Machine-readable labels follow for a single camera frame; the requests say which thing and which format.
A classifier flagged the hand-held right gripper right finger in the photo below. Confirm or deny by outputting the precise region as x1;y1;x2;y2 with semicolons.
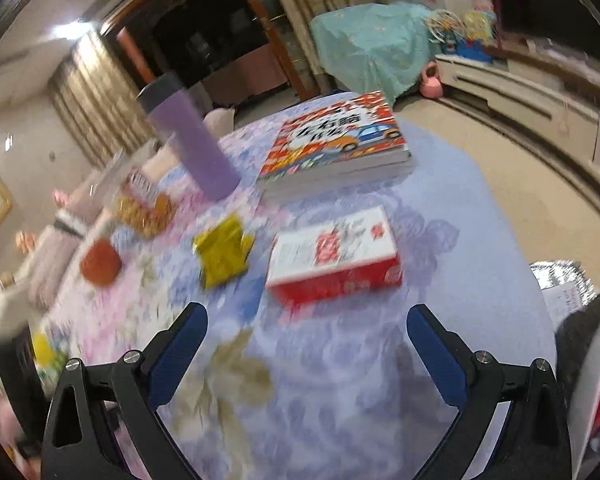
406;303;573;480

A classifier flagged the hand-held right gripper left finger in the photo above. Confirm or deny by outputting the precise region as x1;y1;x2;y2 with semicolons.
40;301;210;480

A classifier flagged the white round trash bin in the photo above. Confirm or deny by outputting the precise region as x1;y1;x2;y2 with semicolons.
555;285;600;480

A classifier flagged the gold foil wrapper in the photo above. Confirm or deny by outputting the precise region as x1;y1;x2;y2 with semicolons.
192;212;255;288

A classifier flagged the orange fruit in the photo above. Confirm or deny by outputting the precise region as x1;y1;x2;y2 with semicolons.
79;239;123;286

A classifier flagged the yellow green packet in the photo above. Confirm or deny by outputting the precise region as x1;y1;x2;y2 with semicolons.
32;332;68;376

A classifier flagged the red white box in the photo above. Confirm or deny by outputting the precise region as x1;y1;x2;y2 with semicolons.
265;205;403;306

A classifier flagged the silver foil bag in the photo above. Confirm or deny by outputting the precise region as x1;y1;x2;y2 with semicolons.
530;259;600;306

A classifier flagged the bag of orange snacks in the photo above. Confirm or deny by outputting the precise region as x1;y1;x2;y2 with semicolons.
97;155;178;241

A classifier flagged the purple bottle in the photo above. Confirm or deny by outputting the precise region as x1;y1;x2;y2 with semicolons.
139;72;242;202

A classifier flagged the red car cover book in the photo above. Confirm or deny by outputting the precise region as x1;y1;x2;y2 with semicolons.
255;91;415;196

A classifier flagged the pink toy kettle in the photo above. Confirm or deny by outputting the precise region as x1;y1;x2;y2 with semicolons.
420;61;443;98

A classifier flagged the white television cabinet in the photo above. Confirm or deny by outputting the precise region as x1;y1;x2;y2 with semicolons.
432;40;600;181

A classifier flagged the teal cloth covered furniture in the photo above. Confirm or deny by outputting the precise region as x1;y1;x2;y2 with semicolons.
310;1;443;106

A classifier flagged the ferris wheel toy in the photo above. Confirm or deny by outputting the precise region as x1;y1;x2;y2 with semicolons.
422;8;468;56

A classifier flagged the colourful toy house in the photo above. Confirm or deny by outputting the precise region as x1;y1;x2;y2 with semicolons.
462;0;498;63

